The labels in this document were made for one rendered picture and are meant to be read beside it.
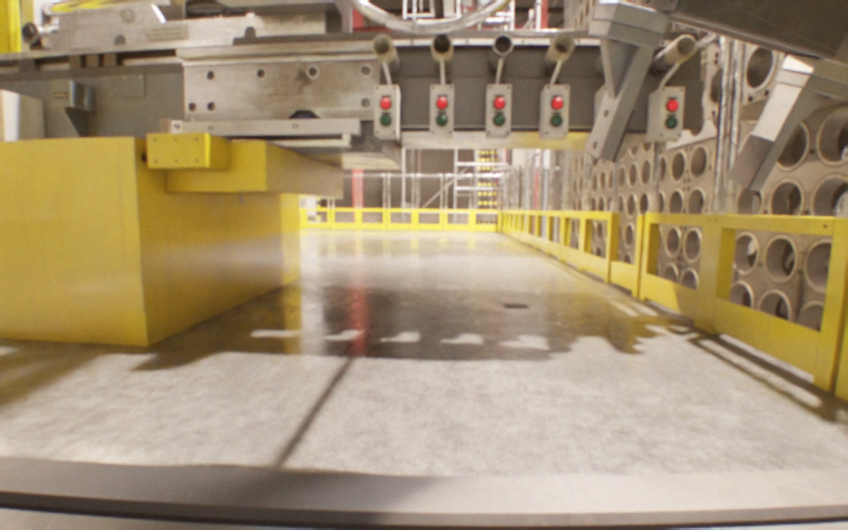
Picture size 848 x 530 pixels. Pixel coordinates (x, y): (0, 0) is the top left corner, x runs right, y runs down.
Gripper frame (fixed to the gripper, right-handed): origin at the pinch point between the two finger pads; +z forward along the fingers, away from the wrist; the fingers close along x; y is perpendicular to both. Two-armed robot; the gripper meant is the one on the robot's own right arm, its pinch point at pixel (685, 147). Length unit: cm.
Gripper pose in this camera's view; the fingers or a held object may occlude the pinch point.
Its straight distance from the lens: 40.0
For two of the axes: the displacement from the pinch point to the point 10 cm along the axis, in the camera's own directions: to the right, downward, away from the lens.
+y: 0.6, 5.1, -8.6
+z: -1.8, 8.5, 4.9
